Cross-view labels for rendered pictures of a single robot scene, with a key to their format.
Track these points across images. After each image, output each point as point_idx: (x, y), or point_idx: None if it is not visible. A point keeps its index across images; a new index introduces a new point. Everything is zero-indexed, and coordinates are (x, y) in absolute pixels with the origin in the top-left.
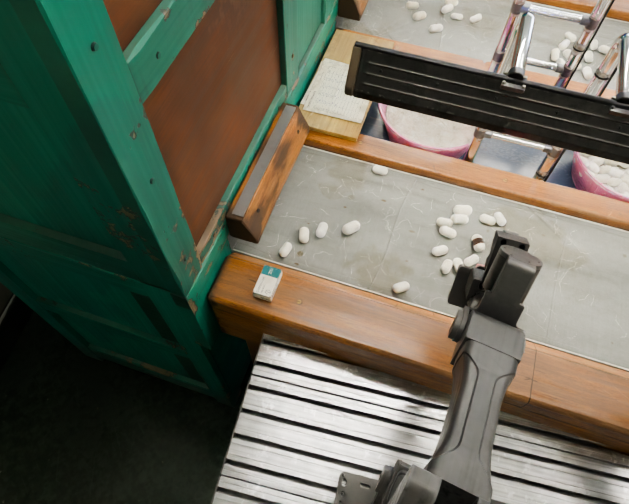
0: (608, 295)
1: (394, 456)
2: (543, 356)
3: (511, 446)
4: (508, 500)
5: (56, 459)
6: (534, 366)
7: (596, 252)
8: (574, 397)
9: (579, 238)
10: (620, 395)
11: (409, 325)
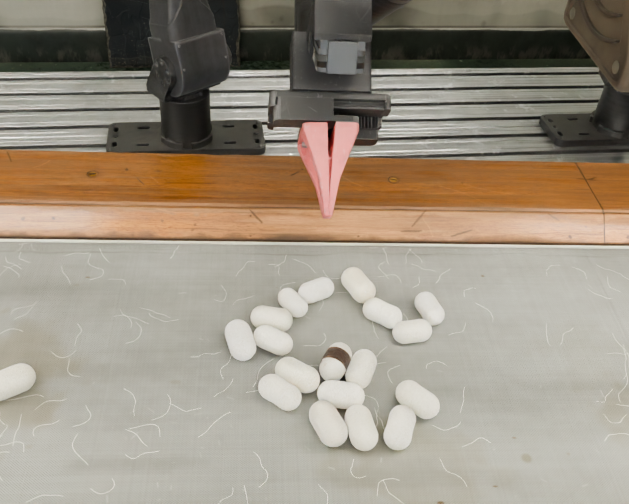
0: (523, 353)
1: None
2: (588, 206)
3: None
4: (503, 157)
5: None
6: (592, 193)
7: (592, 445)
8: (519, 173)
9: None
10: (458, 188)
11: None
